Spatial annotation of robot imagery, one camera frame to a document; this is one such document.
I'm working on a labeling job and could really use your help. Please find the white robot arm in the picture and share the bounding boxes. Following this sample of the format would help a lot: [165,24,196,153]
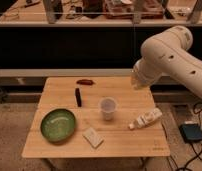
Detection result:
[131,26,202,99]

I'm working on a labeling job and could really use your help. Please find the translucent plastic cup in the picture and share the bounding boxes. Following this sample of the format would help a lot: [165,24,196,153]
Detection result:
[99,97,116,121]

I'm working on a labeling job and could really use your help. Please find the wooden folding table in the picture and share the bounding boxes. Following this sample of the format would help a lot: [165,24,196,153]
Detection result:
[22,77,170,158]

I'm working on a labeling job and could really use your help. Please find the beige rectangular sponge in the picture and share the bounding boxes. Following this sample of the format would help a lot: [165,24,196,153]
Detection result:
[83,127,103,148]

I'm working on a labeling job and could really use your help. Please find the green ceramic bowl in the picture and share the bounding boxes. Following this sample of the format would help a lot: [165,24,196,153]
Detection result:
[40,109,76,143]

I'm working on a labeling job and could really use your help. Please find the white spray bottle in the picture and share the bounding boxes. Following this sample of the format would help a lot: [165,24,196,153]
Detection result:
[128,108,162,130]

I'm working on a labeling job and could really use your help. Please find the red tray on shelf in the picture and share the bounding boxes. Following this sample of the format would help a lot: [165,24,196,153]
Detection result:
[103,0,164,19]

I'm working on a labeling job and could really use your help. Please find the black foot pedal box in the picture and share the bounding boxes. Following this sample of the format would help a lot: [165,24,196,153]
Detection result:
[179,124,202,143]

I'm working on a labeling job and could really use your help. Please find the black floor cable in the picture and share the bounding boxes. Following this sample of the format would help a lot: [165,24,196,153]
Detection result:
[162,102,202,171]

